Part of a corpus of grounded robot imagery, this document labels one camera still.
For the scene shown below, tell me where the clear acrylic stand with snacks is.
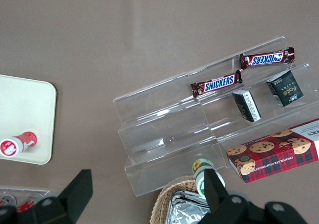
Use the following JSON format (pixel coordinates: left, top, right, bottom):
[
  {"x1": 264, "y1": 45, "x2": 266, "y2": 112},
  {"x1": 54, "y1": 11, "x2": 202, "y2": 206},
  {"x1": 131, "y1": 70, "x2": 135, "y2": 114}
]
[{"x1": 186, "y1": 35, "x2": 319, "y2": 170}]

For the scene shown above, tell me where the oval light wicker basket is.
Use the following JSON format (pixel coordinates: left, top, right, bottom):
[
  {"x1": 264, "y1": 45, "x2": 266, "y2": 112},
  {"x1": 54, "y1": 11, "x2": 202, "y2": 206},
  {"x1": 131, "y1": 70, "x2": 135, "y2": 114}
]
[{"x1": 150, "y1": 175, "x2": 212, "y2": 224}]

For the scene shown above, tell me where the silver foil packet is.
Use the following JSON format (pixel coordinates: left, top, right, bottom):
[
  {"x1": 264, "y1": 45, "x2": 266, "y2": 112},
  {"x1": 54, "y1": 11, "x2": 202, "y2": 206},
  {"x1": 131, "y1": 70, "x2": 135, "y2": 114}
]
[{"x1": 165, "y1": 190, "x2": 215, "y2": 224}]

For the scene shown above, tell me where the empty clear acrylic step stand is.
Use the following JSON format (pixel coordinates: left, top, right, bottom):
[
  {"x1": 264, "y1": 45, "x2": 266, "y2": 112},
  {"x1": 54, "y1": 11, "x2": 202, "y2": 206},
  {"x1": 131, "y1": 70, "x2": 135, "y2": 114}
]
[{"x1": 112, "y1": 72, "x2": 226, "y2": 198}]

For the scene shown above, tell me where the white cup with green lid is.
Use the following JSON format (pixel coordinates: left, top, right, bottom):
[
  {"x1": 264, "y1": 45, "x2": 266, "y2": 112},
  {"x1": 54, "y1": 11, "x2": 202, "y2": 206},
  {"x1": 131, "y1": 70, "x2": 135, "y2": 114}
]
[{"x1": 191, "y1": 158, "x2": 226, "y2": 201}]

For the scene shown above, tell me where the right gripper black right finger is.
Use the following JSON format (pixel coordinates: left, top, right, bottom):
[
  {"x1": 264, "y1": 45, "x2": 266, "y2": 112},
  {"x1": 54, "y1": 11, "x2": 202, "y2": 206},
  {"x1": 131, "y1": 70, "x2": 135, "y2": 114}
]
[{"x1": 199, "y1": 169, "x2": 310, "y2": 224}]

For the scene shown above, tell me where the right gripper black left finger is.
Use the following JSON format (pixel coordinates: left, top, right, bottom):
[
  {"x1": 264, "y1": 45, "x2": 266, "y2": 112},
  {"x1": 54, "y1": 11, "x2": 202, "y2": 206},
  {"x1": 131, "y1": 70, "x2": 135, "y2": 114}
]
[{"x1": 0, "y1": 169, "x2": 94, "y2": 224}]

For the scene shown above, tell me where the black box with white side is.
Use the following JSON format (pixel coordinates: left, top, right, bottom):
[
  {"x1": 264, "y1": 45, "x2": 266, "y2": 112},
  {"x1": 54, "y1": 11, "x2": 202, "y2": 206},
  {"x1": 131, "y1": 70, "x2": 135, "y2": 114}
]
[{"x1": 231, "y1": 89, "x2": 262, "y2": 122}]

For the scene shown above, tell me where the black box with gold lettering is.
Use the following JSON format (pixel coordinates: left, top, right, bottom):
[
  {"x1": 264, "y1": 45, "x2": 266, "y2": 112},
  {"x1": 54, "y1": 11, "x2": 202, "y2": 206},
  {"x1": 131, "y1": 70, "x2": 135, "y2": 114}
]
[{"x1": 266, "y1": 69, "x2": 304, "y2": 107}]

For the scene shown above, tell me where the clear acrylic bottle rack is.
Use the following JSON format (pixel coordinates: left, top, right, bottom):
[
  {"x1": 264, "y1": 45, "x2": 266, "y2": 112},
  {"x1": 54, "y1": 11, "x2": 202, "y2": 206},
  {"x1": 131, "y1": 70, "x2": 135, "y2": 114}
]
[{"x1": 0, "y1": 185, "x2": 52, "y2": 211}]

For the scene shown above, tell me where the red tartan cookie box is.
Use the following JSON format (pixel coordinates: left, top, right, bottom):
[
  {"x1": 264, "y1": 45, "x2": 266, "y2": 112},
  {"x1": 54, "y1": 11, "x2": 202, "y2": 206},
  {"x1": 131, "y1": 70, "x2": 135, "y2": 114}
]
[{"x1": 226, "y1": 118, "x2": 319, "y2": 184}]

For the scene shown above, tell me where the red cup with white lid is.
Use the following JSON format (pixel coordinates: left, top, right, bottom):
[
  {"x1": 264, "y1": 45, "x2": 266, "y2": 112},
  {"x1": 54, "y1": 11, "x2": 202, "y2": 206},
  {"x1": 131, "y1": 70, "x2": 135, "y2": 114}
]
[{"x1": 0, "y1": 131, "x2": 38, "y2": 158}]

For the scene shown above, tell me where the beige plastic tray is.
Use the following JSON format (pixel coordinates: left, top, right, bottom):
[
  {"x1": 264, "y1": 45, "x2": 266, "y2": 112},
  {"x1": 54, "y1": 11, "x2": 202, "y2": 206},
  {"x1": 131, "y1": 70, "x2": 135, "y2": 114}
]
[{"x1": 0, "y1": 74, "x2": 58, "y2": 165}]

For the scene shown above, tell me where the Snickers chocolate bar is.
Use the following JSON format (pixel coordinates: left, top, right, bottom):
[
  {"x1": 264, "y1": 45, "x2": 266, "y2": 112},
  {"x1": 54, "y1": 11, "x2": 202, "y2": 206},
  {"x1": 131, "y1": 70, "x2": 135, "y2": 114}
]
[
  {"x1": 239, "y1": 46, "x2": 295, "y2": 72},
  {"x1": 190, "y1": 69, "x2": 243, "y2": 98}
]

